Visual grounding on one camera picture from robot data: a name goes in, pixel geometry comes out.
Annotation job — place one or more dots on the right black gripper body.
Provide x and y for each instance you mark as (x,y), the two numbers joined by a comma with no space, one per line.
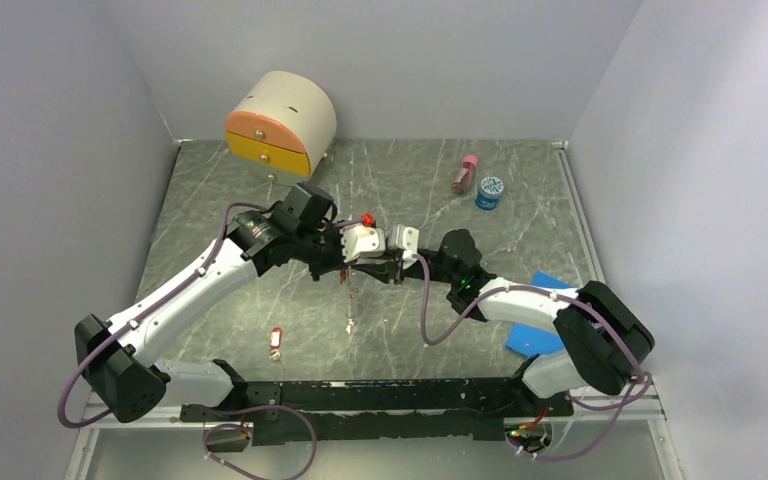
(436,272)

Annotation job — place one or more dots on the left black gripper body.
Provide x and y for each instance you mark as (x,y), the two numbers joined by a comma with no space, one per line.
(322,250)

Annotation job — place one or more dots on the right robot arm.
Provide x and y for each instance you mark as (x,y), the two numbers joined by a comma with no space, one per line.
(604,344)

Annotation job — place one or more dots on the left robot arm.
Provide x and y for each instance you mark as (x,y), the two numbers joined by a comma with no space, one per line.
(121,372)

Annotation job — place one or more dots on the pink capped brown vial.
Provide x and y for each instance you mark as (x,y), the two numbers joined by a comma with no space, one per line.
(463,179)

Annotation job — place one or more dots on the blue round tin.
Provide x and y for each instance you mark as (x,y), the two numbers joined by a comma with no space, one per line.
(489,193)

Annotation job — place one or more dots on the key with red label fob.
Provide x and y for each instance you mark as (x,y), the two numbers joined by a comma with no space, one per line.
(275,341)

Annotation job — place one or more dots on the blue foam sheet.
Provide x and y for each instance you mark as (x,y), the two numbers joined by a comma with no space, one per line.
(529,341)

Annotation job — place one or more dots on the round beige drawer box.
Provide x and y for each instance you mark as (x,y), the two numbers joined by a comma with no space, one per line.
(282,127)

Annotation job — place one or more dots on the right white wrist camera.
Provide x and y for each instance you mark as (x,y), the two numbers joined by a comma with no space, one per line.
(402,237)

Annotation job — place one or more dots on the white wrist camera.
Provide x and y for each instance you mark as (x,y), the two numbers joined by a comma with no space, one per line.
(361,239)
(402,237)

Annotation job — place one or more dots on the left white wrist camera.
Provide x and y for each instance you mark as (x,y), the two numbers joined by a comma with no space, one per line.
(361,239)

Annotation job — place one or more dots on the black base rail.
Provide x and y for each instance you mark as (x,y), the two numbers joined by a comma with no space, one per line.
(305,430)

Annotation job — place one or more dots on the aluminium frame rail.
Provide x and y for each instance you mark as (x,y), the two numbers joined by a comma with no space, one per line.
(386,408)

